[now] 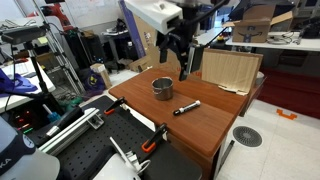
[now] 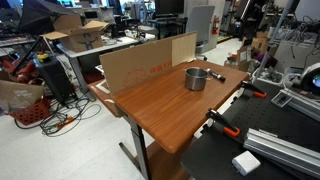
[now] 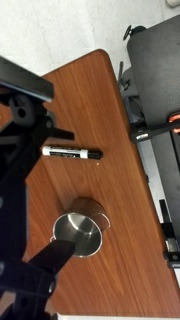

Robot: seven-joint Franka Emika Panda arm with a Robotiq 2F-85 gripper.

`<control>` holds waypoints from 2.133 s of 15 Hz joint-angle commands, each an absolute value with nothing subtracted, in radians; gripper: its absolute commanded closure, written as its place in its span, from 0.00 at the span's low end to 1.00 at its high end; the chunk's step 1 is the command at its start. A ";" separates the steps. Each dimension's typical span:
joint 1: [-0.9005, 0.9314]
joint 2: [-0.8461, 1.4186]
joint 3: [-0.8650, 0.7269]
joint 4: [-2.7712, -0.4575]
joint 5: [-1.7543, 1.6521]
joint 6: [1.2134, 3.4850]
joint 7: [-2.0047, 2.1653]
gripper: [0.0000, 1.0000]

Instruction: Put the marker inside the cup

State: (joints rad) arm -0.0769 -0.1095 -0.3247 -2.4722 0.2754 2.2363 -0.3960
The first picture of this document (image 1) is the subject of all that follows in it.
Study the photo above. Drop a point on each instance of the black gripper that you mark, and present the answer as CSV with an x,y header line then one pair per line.
x,y
181,40

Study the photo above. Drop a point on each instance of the black marker with white label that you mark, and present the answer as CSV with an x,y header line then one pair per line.
x,y
186,107

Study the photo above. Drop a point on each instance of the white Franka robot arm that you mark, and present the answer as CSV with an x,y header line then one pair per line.
x,y
153,13

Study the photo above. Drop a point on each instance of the stainless steel cup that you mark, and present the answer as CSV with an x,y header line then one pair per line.
x,y
162,93

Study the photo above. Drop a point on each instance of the tall blue board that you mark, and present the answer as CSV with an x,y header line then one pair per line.
x,y
133,30

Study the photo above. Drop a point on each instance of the yellow red emergency stop button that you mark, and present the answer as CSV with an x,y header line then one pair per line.
x,y
220,37

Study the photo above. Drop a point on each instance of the brown cardboard panel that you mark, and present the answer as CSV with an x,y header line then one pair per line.
x,y
230,70

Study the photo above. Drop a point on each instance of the small brown cardboard box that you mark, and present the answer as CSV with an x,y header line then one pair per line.
x,y
101,75

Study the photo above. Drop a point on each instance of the open Amazon cardboard box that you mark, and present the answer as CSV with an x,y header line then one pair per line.
x,y
253,28

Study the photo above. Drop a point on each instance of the round metal floor drain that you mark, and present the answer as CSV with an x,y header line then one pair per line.
x,y
247,136

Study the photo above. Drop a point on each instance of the silver metal stand legs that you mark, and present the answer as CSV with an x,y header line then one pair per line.
x,y
63,56

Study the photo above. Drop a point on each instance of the black perforated base board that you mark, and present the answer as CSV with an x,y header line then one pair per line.
x,y
100,146

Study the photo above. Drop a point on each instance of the grey office desk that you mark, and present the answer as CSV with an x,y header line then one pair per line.
x,y
300,45

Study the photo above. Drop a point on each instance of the blue brush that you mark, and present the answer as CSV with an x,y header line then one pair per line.
x,y
53,116

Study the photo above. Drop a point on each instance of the purple cloth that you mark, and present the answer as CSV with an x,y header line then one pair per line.
x,y
16,83

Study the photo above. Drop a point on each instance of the black metal table frame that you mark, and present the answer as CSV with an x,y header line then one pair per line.
x,y
226,155

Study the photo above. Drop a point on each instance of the black camera tripod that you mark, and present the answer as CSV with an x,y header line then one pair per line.
x,y
41,80

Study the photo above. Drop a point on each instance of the black stereo camera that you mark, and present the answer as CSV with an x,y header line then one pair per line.
x,y
23,34

